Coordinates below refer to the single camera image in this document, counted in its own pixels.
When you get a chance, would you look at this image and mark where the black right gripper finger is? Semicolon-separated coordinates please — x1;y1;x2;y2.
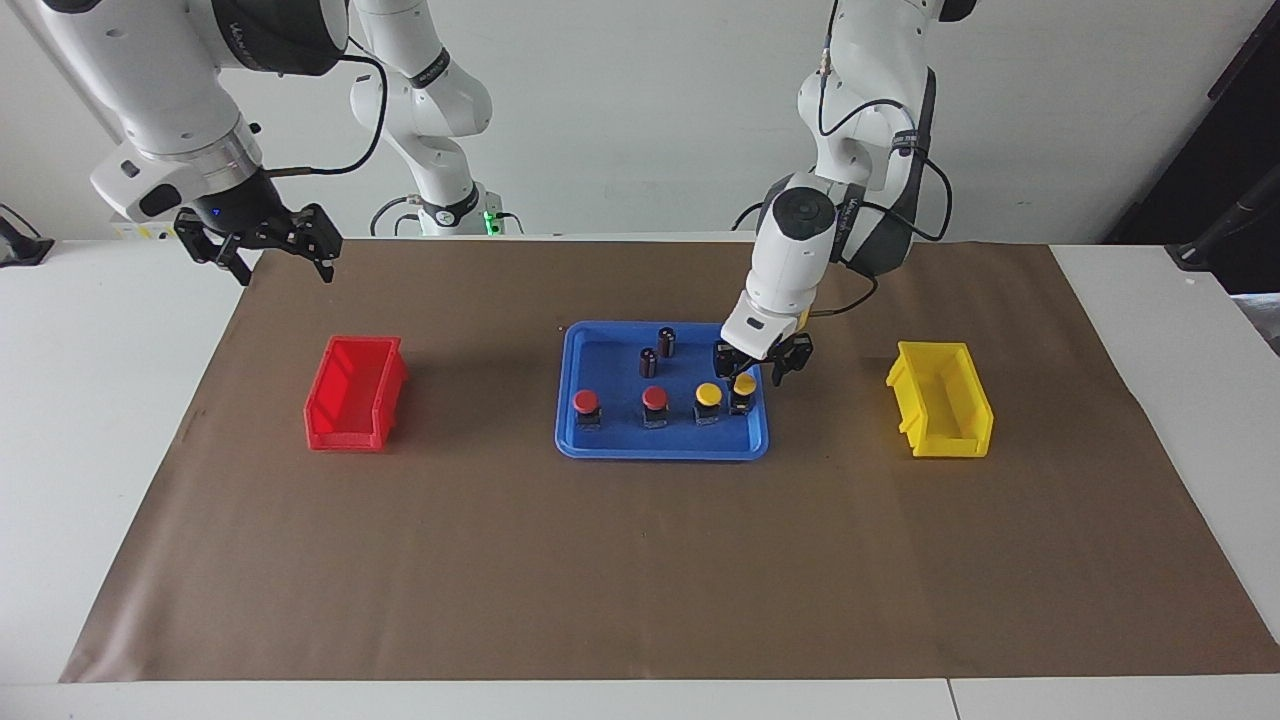
204;237;254;288
297;204;344;285

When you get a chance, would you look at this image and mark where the blue plastic tray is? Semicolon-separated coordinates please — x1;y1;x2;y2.
555;320;771;461

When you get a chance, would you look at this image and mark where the yellow plastic bin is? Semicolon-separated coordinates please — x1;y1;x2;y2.
886;341;995;459

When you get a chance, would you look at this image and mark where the red plastic bin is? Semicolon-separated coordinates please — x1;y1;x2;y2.
304;336;410;452

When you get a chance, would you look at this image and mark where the brown paper table mat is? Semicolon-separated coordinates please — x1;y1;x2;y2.
60;240;1280;684

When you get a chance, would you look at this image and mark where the dark cabinet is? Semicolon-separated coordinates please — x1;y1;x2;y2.
1104;0;1280;247

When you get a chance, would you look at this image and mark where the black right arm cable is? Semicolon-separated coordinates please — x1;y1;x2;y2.
262;52;390;179

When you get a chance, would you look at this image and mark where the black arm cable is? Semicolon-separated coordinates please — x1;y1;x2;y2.
262;52;390;179
815;0;955;319

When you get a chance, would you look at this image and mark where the black device with cable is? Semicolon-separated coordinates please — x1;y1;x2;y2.
0;204;55;268

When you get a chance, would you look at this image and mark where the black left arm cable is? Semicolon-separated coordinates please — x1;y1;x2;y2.
815;0;955;319

